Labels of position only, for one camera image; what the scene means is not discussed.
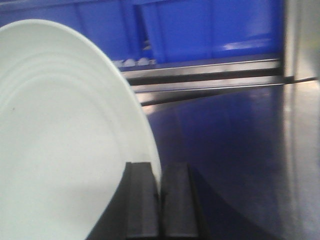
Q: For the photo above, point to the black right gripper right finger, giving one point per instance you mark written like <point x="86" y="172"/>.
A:
<point x="182" y="217"/>

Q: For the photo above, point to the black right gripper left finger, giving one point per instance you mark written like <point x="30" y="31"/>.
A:
<point x="133" y="211"/>

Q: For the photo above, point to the pale green round plate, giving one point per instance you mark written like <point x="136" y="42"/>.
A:
<point x="69" y="123"/>

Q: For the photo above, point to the stainless steel shelf rack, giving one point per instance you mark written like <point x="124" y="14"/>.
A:
<point x="298" y="61"/>

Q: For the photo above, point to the blue plastic bin lower left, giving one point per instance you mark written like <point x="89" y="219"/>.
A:
<point x="115" y="26"/>

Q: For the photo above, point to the blue plastic bin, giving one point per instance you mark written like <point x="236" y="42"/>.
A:
<point x="189" y="30"/>
<point x="115" y="26"/>

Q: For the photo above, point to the blue plastic bin lower middle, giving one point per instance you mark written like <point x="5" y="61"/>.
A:
<point x="189" y="30"/>

